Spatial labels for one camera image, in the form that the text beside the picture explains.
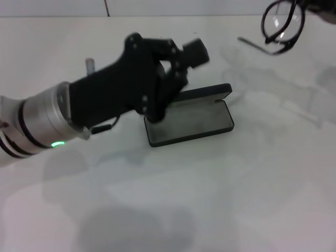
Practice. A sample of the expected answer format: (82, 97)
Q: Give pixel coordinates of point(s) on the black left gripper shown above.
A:
(115, 84)

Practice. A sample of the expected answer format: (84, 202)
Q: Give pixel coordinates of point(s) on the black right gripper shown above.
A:
(320, 8)

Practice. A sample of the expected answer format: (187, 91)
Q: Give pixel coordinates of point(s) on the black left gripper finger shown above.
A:
(195, 53)

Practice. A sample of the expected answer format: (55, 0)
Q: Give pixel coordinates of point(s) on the black glasses case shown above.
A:
(189, 123)

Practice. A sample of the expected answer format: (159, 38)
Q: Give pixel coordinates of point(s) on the black glasses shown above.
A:
(284, 48)

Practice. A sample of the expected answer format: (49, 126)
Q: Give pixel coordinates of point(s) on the translucent left gripper plug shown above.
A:
(89, 65)

